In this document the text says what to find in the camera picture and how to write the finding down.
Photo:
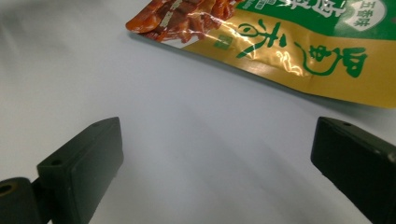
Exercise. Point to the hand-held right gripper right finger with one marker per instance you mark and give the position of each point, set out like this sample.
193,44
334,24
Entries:
355,165

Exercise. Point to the yellow green snack packet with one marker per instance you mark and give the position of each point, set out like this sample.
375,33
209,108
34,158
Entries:
280,40

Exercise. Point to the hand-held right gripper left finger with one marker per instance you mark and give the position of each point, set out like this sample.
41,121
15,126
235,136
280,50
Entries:
84,165

